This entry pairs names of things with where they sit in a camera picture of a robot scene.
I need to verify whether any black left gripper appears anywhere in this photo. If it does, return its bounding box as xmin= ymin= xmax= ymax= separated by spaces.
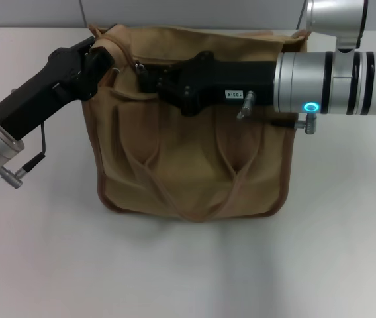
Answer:
xmin=0 ymin=36 xmax=117 ymax=140

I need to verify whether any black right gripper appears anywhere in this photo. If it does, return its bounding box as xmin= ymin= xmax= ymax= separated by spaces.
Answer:
xmin=138 ymin=50 xmax=279 ymax=117

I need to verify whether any khaki canvas food bag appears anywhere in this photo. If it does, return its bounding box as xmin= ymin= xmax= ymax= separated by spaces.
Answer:
xmin=86 ymin=23 xmax=310 ymax=223

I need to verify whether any left gripper cable with connector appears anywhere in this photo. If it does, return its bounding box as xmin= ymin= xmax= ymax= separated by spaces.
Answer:
xmin=0 ymin=121 xmax=49 ymax=190

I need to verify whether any gripper cable with connector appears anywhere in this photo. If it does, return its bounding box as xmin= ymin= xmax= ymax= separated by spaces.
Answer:
xmin=0 ymin=121 xmax=49 ymax=190
xmin=236 ymin=90 xmax=318 ymax=135

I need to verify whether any right gripper cable with connector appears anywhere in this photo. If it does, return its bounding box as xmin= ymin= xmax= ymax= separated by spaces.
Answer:
xmin=236 ymin=90 xmax=318 ymax=135

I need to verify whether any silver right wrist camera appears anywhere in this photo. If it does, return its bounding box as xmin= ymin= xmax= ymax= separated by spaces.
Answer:
xmin=306 ymin=0 xmax=369 ymax=53

